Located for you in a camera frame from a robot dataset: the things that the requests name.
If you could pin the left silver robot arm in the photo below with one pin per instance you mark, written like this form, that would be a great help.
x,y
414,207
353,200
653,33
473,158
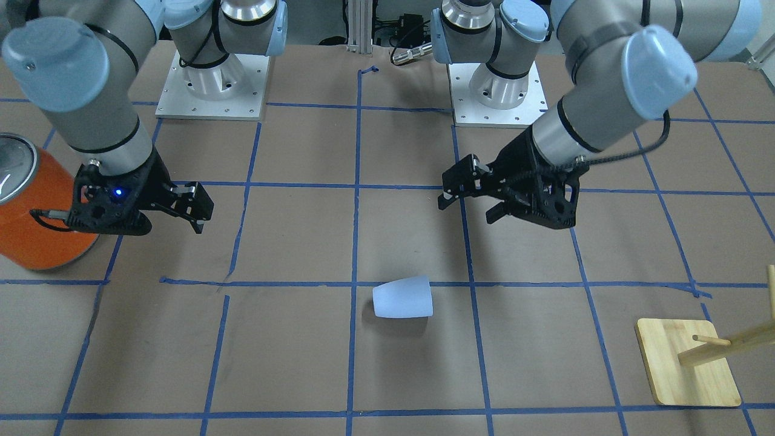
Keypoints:
x,y
629,61

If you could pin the light blue plastic cup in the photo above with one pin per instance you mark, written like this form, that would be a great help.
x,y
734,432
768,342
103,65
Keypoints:
x,y
404,299

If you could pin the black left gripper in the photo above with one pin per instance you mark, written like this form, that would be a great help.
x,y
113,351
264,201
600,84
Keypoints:
x,y
515,158

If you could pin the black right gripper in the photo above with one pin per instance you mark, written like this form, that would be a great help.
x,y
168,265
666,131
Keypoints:
x,y
155,184

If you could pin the orange can with grey lid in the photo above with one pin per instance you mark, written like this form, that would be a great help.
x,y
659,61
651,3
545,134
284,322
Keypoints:
x,y
34,182

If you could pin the wooden mug tree stand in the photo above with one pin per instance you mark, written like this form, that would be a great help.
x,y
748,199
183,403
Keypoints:
x,y
685,360

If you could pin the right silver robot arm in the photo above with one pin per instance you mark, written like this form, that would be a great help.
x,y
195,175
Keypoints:
x,y
76,60

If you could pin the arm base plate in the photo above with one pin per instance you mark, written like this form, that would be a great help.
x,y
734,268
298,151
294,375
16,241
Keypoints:
x,y
502,97
232,91

